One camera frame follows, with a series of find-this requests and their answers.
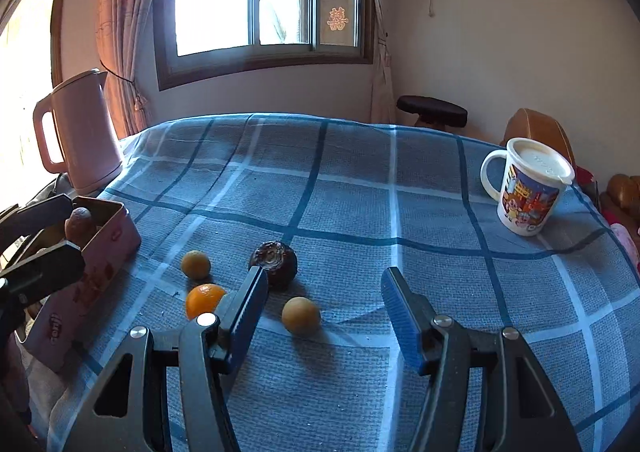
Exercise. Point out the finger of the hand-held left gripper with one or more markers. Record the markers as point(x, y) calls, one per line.
point(50, 267)
point(45, 212)

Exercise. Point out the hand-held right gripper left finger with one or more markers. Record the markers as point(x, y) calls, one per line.
point(247, 317)

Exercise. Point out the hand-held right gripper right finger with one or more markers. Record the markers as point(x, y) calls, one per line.
point(400, 317)

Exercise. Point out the brown oval fruit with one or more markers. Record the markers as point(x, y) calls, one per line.
point(80, 224)

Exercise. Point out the pink metal tin box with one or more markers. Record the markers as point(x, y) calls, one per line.
point(90, 292)

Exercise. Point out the dark brown round fruit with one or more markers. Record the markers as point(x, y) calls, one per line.
point(275, 254)

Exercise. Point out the small orange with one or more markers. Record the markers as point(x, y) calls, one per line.
point(202, 299)

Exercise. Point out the small yellow round fruit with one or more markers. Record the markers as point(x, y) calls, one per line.
point(195, 263)
point(300, 314)

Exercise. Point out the pink electric kettle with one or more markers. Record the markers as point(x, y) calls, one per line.
point(85, 132)

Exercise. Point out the blue plaid tablecloth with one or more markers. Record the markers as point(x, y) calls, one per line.
point(400, 192)

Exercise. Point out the white sheer curtain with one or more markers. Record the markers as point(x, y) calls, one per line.
point(20, 82)

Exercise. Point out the white cartoon print mug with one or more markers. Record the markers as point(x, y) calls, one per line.
point(530, 197)

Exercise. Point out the black round stool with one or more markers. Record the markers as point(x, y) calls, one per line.
point(430, 108)

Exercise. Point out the pink patterned curtain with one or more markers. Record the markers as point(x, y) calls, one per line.
point(125, 7)

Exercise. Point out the pink cloth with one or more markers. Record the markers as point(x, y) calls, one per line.
point(625, 247)

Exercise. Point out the beige curtain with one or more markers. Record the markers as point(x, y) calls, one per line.
point(380, 72)

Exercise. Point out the brown rounded cushion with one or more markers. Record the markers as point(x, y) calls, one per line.
point(622, 192)

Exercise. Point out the red paper window decal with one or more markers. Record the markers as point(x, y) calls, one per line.
point(337, 19)

